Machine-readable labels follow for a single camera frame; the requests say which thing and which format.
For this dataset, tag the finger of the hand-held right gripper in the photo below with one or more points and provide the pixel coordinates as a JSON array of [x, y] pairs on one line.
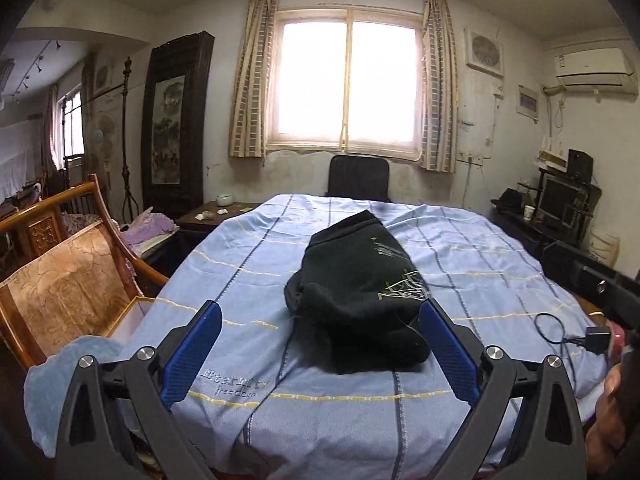
[[575, 275]]

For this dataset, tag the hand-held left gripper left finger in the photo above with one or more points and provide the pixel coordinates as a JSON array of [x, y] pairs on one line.
[[192, 355]]

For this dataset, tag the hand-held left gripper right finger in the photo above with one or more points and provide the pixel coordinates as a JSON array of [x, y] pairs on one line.
[[450, 355]]

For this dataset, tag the black hooded zip jacket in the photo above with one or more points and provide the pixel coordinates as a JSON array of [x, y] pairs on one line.
[[350, 285]]

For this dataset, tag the person's right hand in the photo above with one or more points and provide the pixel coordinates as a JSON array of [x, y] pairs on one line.
[[602, 420]]

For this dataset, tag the pink small device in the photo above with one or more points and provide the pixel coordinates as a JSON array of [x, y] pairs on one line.
[[616, 342]]

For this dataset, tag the white plastic bucket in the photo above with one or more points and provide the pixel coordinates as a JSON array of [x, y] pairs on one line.
[[605, 245]]

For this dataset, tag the dark wooden desk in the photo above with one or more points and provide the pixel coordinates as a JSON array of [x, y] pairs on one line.
[[525, 235]]

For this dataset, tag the white open box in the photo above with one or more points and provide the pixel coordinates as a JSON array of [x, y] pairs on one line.
[[131, 315]]

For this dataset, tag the white paper cup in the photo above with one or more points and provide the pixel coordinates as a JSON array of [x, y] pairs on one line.
[[528, 213]]

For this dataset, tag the black computer monitor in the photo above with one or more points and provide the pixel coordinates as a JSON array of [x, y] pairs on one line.
[[555, 200]]

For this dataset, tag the light blue striped bed sheet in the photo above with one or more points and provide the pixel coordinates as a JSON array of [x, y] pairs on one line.
[[240, 280]]

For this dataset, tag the black hat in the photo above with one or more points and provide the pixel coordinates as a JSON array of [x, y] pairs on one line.
[[506, 199]]

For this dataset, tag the black speaker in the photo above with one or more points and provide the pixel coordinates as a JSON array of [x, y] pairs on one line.
[[580, 162]]

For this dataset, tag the purple cloth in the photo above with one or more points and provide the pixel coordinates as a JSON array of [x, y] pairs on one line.
[[150, 230]]

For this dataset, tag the light blue towel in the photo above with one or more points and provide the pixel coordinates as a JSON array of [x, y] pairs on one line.
[[55, 385]]

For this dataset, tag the wooden armchair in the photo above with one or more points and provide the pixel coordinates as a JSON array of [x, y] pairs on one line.
[[65, 280]]

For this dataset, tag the dark wooden side table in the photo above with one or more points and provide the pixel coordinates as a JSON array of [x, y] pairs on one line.
[[240, 209]]

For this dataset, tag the pale ceramic jar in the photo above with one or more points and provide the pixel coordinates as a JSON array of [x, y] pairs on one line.
[[224, 200]]

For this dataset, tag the black office chair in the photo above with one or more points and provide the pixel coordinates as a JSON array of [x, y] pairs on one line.
[[357, 177]]

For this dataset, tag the dark wooden coat stand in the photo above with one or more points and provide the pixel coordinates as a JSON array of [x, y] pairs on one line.
[[127, 160]]

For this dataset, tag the white air conditioner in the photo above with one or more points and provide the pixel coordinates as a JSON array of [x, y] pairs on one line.
[[590, 67]]

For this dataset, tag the dark framed painting screen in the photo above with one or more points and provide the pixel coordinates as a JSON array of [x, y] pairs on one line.
[[170, 125]]

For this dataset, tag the beige checked curtain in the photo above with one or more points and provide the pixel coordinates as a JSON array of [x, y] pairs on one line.
[[252, 75], [439, 85]]

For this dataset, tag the white standing fan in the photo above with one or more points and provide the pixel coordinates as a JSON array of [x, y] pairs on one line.
[[105, 135]]

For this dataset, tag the bright window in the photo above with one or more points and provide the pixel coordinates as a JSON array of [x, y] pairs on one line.
[[347, 80]]

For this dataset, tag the wall power socket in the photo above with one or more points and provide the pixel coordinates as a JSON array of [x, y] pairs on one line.
[[470, 157]]

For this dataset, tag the wall electric panel box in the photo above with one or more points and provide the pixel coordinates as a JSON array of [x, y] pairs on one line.
[[528, 102]]

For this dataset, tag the white wall exhaust fan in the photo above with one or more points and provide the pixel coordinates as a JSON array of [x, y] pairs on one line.
[[484, 52]]

